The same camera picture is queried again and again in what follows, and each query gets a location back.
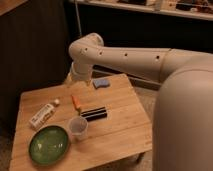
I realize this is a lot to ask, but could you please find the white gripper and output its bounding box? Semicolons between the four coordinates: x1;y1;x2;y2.
70;62;92;82

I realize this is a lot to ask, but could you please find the orange pepper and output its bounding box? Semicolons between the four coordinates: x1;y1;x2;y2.
71;95;81;113

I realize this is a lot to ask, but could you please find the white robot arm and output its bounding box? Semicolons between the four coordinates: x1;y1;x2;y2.
69;33;213;171

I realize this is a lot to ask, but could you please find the green ceramic bowl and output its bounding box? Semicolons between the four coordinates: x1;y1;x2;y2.
28;125;70;166

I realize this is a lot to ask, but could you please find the blue sponge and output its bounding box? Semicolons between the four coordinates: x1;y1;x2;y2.
93;79;110;89

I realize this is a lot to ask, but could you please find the black rectangular box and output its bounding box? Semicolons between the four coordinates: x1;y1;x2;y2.
81;107;107;121

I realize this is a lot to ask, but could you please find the white tube bottle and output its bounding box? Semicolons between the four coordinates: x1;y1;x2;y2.
29;99;60;130

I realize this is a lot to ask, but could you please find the clear plastic cup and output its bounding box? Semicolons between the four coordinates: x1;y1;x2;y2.
68;116;88;140

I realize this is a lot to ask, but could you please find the wooden table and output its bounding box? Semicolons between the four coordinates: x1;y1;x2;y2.
9;74;152;171

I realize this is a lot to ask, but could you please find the metal pole stand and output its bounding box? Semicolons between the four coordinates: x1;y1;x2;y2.
74;0;83;38

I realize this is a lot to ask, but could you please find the background shelf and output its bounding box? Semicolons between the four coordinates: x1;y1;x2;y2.
69;0;213;21

